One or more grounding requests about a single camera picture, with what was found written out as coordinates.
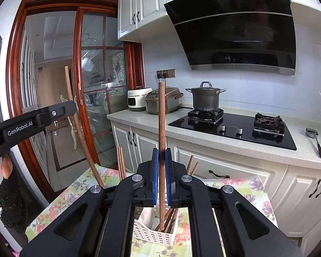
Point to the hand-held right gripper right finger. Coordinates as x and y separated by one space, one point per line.
168 178

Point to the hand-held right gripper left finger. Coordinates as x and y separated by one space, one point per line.
155 178

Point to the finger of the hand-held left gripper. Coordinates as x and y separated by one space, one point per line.
58 111

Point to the brown wooden chopstick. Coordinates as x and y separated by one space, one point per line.
122 163
161 112
83 140
119 163
190 164
194 169

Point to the white plastic utensil basket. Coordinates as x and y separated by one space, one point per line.
149 235

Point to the person's left forearm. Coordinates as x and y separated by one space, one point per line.
12 203

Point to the person's left hand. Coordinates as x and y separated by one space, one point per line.
7 167

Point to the black glass gas cooktop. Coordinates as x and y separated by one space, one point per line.
203 129

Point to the wooden glass sliding door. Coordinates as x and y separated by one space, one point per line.
78 45

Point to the white rice cooker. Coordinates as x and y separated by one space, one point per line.
136 100

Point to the silver rice cooker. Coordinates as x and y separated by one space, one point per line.
174 99

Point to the floral tablecloth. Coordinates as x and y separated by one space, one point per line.
67 195

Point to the grey lidded cooking pot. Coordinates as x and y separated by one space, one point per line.
206 99

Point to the white base cabinet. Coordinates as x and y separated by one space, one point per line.
256 166

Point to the metal ladle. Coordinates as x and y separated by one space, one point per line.
311 132

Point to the black range hood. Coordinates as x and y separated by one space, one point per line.
230 32

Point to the brass wall socket strip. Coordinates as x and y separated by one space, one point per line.
170 73

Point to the red-brown wooden door frame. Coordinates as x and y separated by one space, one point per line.
69 2

